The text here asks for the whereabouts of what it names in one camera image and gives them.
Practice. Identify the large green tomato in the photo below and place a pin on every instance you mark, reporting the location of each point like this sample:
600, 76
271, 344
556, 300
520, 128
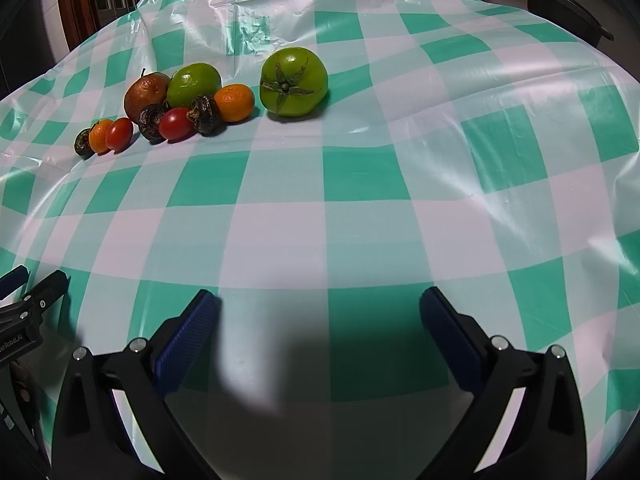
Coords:
293, 81

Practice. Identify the orange mandarin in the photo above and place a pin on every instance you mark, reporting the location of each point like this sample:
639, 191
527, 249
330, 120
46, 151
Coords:
235, 104

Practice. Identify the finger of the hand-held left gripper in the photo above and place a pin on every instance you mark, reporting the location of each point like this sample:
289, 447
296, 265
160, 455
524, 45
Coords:
50, 286
15, 278

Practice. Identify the dark wrinkled dried fruit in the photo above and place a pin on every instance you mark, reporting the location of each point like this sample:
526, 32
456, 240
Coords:
151, 122
204, 116
82, 144

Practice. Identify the reddish brown apple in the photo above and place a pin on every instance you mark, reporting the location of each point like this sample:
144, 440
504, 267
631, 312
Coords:
145, 94

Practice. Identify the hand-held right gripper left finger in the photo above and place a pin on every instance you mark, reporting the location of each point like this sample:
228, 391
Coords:
190, 340

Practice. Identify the green white checked tablecloth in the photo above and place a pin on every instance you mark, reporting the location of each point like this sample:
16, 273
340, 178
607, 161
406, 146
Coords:
350, 200

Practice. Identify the green apple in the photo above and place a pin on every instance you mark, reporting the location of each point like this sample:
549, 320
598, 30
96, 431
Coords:
195, 82

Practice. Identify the small orange kumquat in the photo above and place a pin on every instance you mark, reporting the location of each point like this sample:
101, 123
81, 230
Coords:
99, 137

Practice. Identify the red cherry tomato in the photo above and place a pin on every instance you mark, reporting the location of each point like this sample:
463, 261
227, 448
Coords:
120, 134
176, 123

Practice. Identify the black lidded pot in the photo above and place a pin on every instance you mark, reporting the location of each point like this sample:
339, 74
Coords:
565, 9

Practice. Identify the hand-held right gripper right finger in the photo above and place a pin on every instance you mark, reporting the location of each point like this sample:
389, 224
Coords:
450, 340

